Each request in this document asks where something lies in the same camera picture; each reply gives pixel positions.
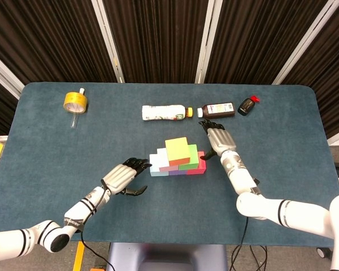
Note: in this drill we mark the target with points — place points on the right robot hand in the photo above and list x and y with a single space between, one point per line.
221 139

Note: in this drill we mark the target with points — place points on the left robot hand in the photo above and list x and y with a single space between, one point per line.
120 176

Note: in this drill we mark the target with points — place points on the green foam cube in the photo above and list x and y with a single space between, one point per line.
193 155

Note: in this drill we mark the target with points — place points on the red foam cube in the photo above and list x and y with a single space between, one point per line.
199 166

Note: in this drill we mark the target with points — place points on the light blue foam cube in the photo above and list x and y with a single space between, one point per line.
155 166

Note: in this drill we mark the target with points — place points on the orange foam cube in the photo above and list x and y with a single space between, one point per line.
178 149

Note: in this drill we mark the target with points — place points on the pink foam cube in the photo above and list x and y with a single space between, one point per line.
162 156

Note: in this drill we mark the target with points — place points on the purple foam cube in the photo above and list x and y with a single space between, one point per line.
173 172

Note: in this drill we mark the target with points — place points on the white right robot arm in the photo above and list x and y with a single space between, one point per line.
271 203

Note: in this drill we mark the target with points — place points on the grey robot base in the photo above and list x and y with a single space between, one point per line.
169 254

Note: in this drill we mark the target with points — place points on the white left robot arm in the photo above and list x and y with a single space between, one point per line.
45 228

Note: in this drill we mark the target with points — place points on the brown medicine bottle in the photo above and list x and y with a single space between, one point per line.
217 110

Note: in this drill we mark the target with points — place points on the small black bottle red cap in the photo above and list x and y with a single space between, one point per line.
245 106

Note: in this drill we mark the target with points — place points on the teal felt table mat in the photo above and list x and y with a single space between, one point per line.
169 214

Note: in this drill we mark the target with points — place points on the white labelled drink bottle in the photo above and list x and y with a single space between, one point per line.
161 113

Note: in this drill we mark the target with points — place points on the clear tube with white cap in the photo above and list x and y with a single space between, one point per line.
74 120

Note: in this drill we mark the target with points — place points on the yellow tape roll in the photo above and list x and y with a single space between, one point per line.
73 98

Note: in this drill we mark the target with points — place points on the orange floor marker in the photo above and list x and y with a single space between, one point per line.
97 270

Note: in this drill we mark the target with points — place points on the black caster wheel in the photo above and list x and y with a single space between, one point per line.
323 252

